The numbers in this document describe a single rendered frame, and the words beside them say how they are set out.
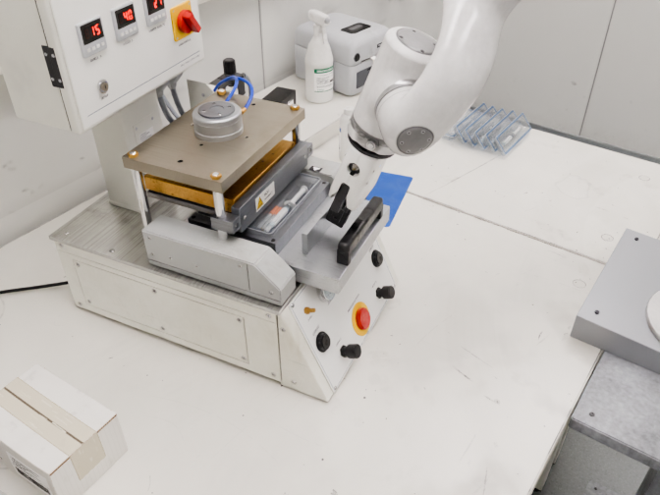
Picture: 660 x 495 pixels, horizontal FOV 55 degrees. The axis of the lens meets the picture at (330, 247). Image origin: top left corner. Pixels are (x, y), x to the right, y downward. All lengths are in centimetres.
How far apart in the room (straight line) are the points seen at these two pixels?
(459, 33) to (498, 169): 96
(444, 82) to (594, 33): 251
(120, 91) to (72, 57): 11
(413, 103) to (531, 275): 68
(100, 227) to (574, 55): 256
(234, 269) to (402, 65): 39
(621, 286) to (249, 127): 75
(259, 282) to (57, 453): 36
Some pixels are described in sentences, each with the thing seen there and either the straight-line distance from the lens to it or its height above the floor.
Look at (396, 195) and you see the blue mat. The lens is 155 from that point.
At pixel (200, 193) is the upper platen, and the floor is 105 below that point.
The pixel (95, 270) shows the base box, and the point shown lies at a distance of 119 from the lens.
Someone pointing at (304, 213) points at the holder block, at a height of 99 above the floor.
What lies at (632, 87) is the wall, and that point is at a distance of 329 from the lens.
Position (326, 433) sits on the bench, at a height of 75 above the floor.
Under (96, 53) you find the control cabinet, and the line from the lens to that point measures 102.
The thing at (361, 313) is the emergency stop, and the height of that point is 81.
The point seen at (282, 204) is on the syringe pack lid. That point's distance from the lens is 106.
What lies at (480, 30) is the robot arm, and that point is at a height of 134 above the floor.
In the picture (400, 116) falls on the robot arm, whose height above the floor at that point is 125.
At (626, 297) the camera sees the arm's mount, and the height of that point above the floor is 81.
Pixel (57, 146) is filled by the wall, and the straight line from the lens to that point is 157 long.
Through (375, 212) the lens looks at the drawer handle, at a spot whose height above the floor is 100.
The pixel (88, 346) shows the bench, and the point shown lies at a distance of 124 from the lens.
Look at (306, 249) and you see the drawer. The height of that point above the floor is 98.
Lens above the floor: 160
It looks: 38 degrees down
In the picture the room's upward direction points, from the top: straight up
